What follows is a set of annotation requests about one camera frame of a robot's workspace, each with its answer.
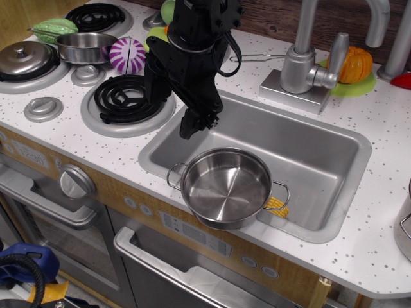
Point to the steel two-handled pan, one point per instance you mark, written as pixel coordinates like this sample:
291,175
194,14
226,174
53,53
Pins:
226,188

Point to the purple white striped toy vegetable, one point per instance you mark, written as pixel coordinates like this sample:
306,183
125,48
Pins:
127,56

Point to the steel pot at right edge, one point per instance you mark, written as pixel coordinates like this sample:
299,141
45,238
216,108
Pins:
402,227

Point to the steel pot lid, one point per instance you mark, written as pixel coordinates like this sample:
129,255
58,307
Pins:
25,57

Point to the grey stove knob front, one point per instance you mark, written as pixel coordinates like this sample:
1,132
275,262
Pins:
43,109

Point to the grey stove knob middle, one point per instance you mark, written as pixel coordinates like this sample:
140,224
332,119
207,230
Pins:
87,75

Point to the small steel saucepan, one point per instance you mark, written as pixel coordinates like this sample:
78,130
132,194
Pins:
81,48

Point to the light green plate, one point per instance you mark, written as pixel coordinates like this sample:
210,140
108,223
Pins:
355,90

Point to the blue tool on floor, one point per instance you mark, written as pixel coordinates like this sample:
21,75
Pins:
22,259

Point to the silver toy faucet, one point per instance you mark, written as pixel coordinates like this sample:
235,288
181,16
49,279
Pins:
302,83

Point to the green toy apple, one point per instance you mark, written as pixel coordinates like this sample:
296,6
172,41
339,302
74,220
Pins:
167,11

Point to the silver oven door handle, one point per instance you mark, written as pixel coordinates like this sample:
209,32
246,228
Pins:
19,187

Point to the yellow toy corn piece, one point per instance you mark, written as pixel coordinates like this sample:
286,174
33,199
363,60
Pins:
277,207

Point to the orange toy pumpkin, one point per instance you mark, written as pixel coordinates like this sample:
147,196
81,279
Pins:
357,66

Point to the green toy cutting board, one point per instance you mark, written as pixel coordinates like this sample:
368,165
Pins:
160,32

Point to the black burner coil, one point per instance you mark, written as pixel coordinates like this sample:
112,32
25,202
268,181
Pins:
96,17
122,100

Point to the wire utensil handle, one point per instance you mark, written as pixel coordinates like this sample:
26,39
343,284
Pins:
255,58

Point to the grey toy sink basin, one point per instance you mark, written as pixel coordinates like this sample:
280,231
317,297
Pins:
318,165

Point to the yellow cloth on floor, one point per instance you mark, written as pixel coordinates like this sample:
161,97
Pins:
54,292

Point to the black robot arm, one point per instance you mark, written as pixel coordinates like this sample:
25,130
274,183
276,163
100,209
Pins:
197,24

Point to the silver oven dial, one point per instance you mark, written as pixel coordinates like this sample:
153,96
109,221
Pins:
75,183

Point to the red toy pepper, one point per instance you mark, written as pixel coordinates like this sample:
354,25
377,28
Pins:
403,81

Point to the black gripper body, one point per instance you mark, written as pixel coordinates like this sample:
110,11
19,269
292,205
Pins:
190,75

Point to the silver dishwasher door handle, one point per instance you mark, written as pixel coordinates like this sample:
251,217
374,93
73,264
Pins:
164,273

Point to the green toy leafy vegetable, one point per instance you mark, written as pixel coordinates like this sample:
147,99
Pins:
54,27

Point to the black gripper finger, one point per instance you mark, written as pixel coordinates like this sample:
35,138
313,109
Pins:
190,124
209,117

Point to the grey vertical post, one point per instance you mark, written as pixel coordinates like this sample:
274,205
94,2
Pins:
400,51

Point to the black front right burner coil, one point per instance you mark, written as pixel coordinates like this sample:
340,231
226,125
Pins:
122,100

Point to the black rear left burner coil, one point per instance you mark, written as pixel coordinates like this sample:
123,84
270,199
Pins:
96,17

